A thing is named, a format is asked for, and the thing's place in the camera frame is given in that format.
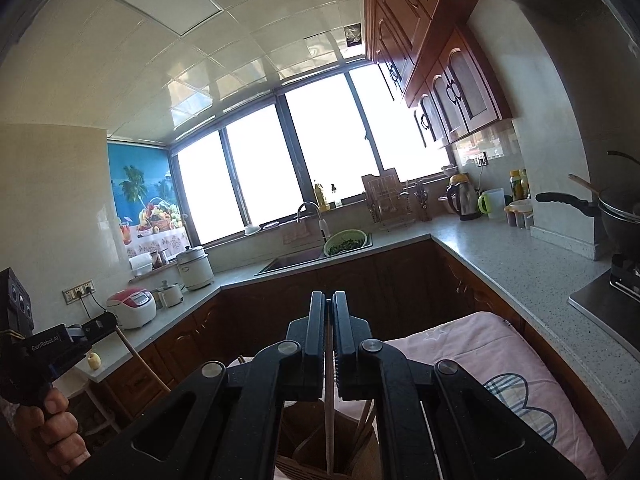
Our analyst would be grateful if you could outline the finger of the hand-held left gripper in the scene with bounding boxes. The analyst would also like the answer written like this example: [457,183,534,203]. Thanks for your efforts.
[47,344,93,383]
[67,311,118,348]

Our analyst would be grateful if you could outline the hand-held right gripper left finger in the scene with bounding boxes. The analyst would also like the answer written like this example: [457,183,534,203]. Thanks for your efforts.
[67,291,326,480]

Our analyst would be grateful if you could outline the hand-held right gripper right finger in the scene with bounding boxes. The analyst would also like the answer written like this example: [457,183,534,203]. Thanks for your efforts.
[332,291,588,480]

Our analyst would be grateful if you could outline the wooden chopstick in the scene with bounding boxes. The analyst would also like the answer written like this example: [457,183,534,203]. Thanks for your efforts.
[350,399,376,466]
[324,330,335,476]
[116,326,172,392]

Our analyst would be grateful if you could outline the wooden utensil holder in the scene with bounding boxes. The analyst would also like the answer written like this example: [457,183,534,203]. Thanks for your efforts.
[235,355,383,480]

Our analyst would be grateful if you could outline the person's left hand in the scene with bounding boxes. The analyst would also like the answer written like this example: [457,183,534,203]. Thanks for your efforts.
[12,387,91,473]

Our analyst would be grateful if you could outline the pink and white rice cooker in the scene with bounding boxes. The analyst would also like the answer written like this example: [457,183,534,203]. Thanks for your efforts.
[106,287,158,330]

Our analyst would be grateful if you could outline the corner shelf rack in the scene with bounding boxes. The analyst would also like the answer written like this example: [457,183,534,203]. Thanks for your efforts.
[75,380,121,436]

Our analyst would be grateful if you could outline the small white pot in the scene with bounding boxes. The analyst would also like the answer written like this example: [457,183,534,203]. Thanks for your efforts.
[155,281,185,308]

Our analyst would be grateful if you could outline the wooden lower cabinets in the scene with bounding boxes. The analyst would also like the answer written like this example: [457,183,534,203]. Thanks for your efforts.
[102,237,626,461]

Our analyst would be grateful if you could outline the wooden cabinets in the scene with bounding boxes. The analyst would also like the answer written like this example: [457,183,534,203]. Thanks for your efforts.
[102,237,626,461]
[360,0,513,148]

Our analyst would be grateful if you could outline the steel sink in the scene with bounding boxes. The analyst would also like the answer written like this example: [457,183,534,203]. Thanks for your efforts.
[255,245,373,277]

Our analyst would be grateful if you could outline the green colander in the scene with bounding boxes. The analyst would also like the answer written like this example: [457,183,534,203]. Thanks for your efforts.
[323,229,368,257]

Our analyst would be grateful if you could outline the white electric cooker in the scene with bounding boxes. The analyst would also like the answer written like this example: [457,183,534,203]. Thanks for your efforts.
[176,245,215,291]

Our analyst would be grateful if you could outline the pink heart-print tablecloth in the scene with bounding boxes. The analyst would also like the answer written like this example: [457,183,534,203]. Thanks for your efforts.
[350,311,596,480]

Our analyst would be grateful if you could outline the chrome faucet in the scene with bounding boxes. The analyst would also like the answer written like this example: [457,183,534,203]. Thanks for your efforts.
[296,202,328,243]

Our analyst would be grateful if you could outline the dish rack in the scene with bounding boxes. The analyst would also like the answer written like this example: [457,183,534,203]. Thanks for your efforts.
[361,169,416,231]

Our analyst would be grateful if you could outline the grey countertop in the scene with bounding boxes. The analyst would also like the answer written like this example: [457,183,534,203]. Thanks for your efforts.
[75,215,640,386]

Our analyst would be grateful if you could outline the electric kettle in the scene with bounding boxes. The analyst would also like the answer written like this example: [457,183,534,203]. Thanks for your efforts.
[446,174,482,221]

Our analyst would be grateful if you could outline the kitchen window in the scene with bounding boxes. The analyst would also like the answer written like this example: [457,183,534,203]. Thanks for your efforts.
[170,62,453,246]

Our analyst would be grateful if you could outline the spice jar set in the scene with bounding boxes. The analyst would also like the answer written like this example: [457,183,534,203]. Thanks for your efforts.
[504,200,535,230]

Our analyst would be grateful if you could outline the yellow jars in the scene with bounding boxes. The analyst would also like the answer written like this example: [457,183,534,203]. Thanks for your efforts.
[509,169,531,201]

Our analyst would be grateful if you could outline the gas stove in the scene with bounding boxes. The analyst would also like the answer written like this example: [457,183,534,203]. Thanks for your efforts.
[567,252,640,333]

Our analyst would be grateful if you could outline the wooden upper cabinets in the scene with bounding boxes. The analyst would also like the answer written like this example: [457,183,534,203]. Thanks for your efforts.
[360,0,513,148]

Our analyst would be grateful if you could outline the wooden spatula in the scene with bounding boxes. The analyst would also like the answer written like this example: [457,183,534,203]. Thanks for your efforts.
[568,174,608,196]

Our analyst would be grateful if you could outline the black wok with lid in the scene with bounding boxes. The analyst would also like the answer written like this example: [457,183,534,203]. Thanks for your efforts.
[536,150,640,256]

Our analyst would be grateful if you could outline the white wall socket strip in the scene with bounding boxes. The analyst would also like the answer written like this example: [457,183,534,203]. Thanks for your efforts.
[62,280,95,303]

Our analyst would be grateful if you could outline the tropical wall poster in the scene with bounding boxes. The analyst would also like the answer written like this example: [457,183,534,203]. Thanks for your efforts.
[107,141,188,261]

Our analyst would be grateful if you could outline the white jug with green handle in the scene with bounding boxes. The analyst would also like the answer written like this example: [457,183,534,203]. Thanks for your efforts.
[477,188,506,219]

